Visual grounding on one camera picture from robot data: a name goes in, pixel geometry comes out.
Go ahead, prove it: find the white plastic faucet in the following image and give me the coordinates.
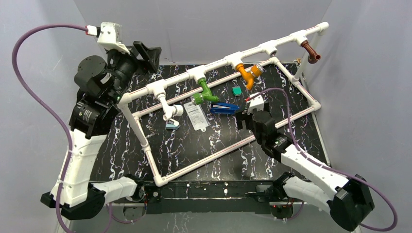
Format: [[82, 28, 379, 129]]
[[156, 93, 184, 121]]

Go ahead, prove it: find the white PVC pipe frame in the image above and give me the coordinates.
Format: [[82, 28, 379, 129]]
[[117, 21, 330, 187]]

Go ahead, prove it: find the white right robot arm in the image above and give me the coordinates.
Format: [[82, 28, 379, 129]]
[[235, 110, 375, 232]]

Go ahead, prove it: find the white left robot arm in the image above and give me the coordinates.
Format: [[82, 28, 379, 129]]
[[41, 41, 162, 220]]

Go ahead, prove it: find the blue stapler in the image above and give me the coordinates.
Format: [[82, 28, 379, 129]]
[[209, 102, 240, 115]]

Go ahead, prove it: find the teal small box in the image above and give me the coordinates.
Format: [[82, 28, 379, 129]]
[[232, 86, 242, 97]]

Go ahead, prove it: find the green plastic faucet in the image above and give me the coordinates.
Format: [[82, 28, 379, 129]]
[[191, 78, 219, 105]]

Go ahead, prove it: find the white plastic package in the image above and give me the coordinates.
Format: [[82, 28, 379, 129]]
[[183, 102, 209, 132]]

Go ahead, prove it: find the orange plastic faucet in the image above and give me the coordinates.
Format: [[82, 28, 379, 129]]
[[235, 64, 265, 90]]

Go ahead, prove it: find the light blue small clip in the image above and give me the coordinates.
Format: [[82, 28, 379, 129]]
[[165, 118, 180, 130]]

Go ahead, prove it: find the brown plastic faucet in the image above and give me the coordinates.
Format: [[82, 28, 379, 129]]
[[300, 40, 322, 64]]

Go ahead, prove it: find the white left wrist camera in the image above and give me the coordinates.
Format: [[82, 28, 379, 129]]
[[86, 22, 130, 54]]

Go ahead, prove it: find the black metal base rail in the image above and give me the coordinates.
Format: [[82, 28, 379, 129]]
[[63, 180, 351, 222]]

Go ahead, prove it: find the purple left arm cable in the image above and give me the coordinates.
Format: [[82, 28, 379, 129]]
[[11, 23, 113, 233]]

